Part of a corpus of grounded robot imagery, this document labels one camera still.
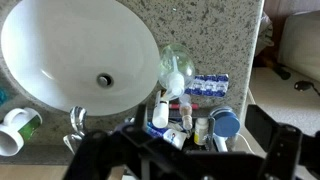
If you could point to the slim red cosmetic stick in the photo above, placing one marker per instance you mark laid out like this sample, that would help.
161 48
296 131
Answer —
175 106

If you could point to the white electric toothbrush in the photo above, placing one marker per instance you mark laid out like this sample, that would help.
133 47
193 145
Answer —
220 143

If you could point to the white pill bottle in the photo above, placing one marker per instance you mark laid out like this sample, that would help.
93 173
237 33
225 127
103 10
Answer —
201 131

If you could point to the chrome faucet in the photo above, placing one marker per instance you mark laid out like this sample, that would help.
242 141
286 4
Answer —
78 118

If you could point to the white mug with green print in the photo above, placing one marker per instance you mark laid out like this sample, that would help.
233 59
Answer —
13 133

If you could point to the clear soap pump dispenser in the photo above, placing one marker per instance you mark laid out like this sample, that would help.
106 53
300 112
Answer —
178 65

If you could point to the small peach glass bottle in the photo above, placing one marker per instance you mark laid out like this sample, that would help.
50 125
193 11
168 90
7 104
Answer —
186 115

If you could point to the white oval sink basin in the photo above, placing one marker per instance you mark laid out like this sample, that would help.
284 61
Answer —
66 50

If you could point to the round blue lidded jar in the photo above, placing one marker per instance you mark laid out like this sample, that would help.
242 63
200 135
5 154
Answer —
226 123

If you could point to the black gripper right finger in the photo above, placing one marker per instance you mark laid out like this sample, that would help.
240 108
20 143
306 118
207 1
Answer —
286 150

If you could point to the grey crumpled cloth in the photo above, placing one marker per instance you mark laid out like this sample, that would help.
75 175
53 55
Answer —
265 33

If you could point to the small white tube bottle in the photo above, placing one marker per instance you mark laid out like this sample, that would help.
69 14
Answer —
160 113

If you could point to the metal sink drain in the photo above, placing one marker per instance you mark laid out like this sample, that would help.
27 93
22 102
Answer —
105 80

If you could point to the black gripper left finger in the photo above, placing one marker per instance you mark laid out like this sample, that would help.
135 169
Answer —
100 156

